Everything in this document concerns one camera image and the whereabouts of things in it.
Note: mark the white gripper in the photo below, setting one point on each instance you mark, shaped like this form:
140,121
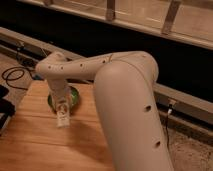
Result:
59,90

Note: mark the white plastic bottle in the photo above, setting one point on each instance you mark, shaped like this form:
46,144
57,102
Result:
63,113

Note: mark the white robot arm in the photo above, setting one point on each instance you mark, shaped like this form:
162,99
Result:
125,103

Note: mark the green ceramic bowl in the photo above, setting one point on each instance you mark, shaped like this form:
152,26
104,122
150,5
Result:
74,96

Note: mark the blue object on floor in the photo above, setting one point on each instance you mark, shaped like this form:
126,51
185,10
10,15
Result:
36,77

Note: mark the black object at left edge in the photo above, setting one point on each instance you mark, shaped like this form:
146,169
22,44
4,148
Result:
7,109

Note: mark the metal window frame rail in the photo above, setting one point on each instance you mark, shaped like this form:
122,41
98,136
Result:
187,21

